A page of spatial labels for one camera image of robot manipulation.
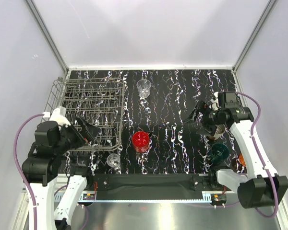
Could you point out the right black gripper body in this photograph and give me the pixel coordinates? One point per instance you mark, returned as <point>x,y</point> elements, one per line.
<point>213,117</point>

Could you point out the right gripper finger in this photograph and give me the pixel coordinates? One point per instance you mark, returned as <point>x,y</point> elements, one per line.
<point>199,108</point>
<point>208,130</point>

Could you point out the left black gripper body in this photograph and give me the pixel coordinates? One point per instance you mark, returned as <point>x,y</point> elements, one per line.
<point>71,138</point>

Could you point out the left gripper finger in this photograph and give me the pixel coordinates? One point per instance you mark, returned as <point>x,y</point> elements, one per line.
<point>89,132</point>
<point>92,143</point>

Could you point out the white steel tumbler brown band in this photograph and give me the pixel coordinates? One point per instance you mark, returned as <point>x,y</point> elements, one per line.
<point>220,130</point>

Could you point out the small clear plastic cup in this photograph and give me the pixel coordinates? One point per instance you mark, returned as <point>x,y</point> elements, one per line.
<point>113,160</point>

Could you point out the red plastic cup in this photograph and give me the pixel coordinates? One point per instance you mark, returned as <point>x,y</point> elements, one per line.
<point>141,141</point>

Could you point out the large clear plastic cup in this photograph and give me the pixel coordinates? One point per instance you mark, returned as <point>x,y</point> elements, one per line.
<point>143,87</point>

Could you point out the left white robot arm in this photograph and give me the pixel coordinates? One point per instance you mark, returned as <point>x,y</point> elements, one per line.
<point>54,138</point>

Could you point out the dark green mug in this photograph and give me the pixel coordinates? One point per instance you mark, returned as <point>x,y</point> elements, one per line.
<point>218,153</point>

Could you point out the orange translucent cup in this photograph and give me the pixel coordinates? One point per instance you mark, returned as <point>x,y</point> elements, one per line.
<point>241,160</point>

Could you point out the black marble pattern mat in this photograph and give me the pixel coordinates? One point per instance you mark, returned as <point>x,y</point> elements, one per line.
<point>174,147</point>

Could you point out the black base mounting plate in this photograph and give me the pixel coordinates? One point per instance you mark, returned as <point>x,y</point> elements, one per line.
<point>149,187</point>

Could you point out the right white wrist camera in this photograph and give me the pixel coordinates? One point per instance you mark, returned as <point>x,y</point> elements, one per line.
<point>214,102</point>

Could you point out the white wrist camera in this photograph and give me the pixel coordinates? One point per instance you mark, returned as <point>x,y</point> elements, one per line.
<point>214,102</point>
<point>58,115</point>

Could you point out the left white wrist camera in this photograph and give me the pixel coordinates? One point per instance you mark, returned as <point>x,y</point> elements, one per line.
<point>58,115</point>

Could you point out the grey wire dish rack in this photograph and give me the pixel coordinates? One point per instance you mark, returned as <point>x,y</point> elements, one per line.
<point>99,101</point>

